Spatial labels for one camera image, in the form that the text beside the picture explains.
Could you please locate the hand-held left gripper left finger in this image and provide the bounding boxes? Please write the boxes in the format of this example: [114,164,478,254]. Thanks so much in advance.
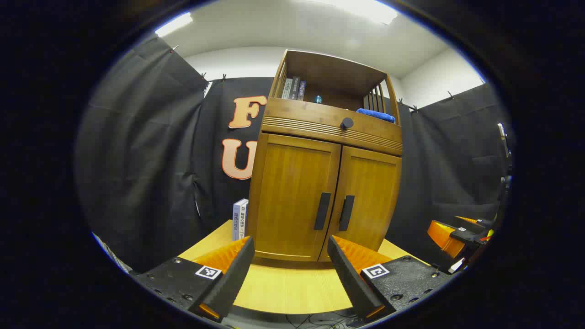
[130,236,255,323]

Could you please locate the blue folded towel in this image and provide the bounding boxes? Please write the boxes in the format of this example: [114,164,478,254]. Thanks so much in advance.
[356,108,396,124]

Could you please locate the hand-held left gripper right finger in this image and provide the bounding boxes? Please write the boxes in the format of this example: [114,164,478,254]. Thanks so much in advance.
[327,235,453,323]

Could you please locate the black door handle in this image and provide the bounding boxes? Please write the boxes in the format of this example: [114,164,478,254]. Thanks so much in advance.
[314,192,331,231]
[339,195,355,232]

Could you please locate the wooden ribbed cabinet drawer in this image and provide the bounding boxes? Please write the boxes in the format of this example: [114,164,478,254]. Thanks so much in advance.
[261,97,404,157]

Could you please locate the black backdrop cloth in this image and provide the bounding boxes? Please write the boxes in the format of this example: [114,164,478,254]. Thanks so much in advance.
[75,36,512,275]

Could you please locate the wooden double-door shoe cabinet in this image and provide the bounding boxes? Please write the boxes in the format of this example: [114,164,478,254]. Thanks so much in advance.
[247,49,404,263]

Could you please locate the person's striped clothing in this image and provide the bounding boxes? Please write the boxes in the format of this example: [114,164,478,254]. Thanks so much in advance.
[91,232,133,274]

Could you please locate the black floor cables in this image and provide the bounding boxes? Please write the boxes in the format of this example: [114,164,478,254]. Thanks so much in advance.
[286,313,362,329]

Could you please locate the wooden cabinet door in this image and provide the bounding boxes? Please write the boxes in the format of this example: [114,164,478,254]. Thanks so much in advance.
[252,133,342,262]
[320,145,403,262]

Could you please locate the white book with dark print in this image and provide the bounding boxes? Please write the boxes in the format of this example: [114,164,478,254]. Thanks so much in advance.
[239,198,250,240]

